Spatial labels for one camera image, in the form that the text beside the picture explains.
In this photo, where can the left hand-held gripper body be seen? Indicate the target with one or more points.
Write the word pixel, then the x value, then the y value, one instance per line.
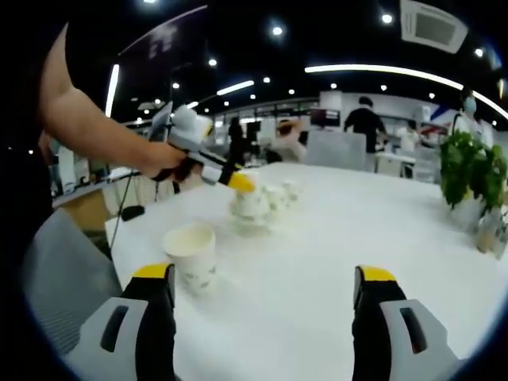
pixel 190 127

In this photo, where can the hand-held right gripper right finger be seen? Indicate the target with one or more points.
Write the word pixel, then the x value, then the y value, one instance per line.
pixel 393 337

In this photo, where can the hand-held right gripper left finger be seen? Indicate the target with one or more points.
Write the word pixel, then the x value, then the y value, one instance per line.
pixel 123 337

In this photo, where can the green-print paper cup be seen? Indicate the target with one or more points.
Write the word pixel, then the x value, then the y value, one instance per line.
pixel 194 262
pixel 250 206

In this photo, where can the pile of paper cups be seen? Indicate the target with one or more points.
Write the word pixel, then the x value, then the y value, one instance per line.
pixel 278 196

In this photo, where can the person's left hand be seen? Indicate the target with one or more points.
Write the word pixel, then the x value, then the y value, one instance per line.
pixel 158 160

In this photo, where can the straight ceiling light strip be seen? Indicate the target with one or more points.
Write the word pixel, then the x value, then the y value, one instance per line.
pixel 112 89
pixel 235 87
pixel 192 105

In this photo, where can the grey mesh office chair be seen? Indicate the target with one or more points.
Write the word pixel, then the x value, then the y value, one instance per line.
pixel 63 278

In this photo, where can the dark hanging banner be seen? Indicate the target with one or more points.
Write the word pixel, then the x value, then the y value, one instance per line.
pixel 162 39

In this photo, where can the small black device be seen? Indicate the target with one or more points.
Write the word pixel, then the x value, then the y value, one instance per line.
pixel 132 213

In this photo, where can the white table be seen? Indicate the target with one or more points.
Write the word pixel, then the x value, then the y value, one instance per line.
pixel 297 278

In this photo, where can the grey desk partition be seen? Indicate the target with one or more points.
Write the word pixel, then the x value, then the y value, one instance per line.
pixel 333 152

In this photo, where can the dark red screen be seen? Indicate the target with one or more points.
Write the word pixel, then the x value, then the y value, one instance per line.
pixel 325 118

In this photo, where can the round ceiling downlights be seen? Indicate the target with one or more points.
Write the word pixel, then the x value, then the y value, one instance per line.
pixel 277 30

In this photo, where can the small brown jar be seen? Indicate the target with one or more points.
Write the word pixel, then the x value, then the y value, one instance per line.
pixel 486 238

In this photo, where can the long curved light strip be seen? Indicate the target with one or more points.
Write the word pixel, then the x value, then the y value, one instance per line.
pixel 357 68

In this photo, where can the green potted plant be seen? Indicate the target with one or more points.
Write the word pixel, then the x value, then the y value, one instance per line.
pixel 464 170

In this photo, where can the red blue striped banner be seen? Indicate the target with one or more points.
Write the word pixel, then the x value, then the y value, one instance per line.
pixel 438 113

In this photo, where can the white ceiling air vent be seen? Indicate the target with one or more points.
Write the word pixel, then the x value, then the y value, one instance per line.
pixel 434 25

